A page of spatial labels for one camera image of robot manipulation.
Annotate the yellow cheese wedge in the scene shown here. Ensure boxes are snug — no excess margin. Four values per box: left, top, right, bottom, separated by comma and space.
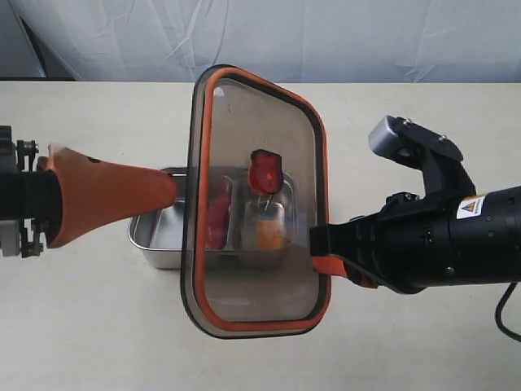
255, 218, 291, 251

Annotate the steel two-compartment lunch box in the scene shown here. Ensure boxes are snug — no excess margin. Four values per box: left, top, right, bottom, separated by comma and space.
128, 167, 299, 270

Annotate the white backdrop cloth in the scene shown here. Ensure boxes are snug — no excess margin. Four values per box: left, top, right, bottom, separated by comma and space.
12, 1, 520, 82

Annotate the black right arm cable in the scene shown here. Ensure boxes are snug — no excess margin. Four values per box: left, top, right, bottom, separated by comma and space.
494, 280, 521, 343

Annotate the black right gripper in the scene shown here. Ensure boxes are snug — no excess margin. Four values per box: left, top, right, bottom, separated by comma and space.
309, 192, 452, 294

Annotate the red sausage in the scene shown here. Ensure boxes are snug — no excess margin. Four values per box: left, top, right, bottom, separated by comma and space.
205, 177, 231, 250

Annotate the dark lid with orange seal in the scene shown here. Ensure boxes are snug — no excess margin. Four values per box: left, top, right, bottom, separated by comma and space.
180, 64, 331, 340

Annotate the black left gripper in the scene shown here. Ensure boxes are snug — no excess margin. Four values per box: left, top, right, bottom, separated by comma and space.
1, 125, 177, 257

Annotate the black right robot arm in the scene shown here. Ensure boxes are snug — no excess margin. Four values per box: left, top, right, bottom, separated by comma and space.
309, 187, 520, 295

